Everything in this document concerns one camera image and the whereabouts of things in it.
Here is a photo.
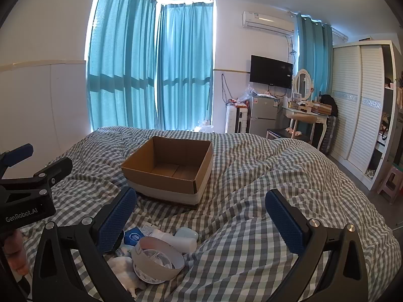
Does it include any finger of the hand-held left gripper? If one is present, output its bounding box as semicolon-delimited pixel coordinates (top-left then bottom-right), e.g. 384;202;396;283
0;143;34;178
0;157;74;204

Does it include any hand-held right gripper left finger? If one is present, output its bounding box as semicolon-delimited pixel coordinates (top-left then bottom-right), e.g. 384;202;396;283
31;186;137;302

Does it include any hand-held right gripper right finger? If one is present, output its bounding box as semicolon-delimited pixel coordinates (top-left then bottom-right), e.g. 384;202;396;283
265;189;377;302

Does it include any round white lidded container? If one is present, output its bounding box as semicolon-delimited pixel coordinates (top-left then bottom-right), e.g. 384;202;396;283
130;237;186;284

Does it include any small white bottle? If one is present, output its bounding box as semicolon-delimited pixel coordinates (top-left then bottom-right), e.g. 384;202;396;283
148;229;189;254

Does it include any pale blue earbuds case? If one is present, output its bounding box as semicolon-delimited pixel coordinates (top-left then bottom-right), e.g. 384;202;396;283
175;227;199;246

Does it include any brown cardboard box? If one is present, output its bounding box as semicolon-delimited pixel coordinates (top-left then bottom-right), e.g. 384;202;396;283
121;136;213;207

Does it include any person's left hand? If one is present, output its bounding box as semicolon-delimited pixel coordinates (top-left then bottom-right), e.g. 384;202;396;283
0;229;28;273

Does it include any small blue packet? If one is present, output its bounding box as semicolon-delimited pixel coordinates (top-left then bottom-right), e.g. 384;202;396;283
124;227;146;246

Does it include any white crumpled plastic bag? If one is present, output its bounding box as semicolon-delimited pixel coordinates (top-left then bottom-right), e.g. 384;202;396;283
106;255;147;297

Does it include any grey checked blanket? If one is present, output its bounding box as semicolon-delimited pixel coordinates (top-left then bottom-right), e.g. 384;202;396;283
19;126;398;302

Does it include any black bench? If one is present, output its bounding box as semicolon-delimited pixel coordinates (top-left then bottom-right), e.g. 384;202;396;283
266;128;311;146

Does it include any beige wooden chair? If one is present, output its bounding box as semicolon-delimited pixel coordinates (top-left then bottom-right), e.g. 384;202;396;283
289;114;317;139

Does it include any small grey fridge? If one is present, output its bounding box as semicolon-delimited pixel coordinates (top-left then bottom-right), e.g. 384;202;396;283
250;95;283;138

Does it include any white dressing table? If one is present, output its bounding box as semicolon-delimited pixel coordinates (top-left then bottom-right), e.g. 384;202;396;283
284;104;330;152

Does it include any white and black suitcase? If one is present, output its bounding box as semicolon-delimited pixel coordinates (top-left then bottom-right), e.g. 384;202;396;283
236;107;252;134

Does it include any pink plastic stool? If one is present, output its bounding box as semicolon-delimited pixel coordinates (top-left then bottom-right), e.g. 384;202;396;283
376;163;403;204

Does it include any clear plastic bag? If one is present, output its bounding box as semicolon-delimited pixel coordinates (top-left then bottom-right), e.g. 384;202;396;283
193;119;215;133
237;84;262;105

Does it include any black bag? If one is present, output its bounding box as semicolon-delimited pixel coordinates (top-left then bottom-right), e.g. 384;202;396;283
319;94;339;117

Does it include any wide teal curtain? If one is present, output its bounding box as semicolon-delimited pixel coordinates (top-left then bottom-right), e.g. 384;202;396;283
86;0;158;131

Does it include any oval white vanity mirror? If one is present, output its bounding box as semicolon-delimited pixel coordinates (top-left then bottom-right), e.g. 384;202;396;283
293;68;313;103

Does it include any white slatted wardrobe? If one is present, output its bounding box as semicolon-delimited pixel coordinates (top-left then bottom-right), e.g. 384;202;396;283
328;40;403;191

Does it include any medium teal curtain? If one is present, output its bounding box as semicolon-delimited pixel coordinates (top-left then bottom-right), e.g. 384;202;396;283
156;3;215;132

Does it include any narrow teal curtain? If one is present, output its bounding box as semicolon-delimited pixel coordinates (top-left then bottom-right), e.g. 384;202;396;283
297;14;333;97

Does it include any white air conditioner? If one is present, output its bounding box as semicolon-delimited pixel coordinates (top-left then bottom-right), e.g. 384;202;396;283
242;10;296;34

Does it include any black wall television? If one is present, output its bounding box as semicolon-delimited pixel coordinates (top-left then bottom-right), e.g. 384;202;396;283
250;55;294;90

